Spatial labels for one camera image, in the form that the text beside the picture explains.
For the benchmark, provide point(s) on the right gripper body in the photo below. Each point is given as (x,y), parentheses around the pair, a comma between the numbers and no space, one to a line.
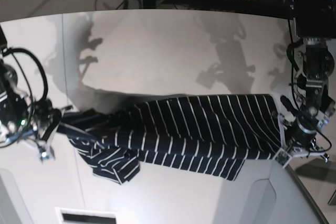
(44,114)

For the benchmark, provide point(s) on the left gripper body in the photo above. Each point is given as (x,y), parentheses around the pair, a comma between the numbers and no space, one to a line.
(301,132)

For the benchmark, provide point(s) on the navy white striped t-shirt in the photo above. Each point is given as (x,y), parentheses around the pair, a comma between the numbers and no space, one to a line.
(207,134)

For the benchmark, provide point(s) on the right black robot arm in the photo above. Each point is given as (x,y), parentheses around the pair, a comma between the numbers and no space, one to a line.
(24,118)

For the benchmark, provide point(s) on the grey robot base cover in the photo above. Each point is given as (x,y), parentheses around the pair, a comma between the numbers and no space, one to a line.
(13,207)
(264,192)

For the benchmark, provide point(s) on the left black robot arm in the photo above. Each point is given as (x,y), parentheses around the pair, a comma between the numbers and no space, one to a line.
(311,66)

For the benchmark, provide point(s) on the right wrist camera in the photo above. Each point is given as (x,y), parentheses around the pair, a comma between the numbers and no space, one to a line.
(46,154)

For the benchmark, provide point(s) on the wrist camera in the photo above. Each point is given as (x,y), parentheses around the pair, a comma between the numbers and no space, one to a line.
(46,154)
(282,158)

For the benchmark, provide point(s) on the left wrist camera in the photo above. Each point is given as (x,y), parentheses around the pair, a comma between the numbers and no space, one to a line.
(282,158)

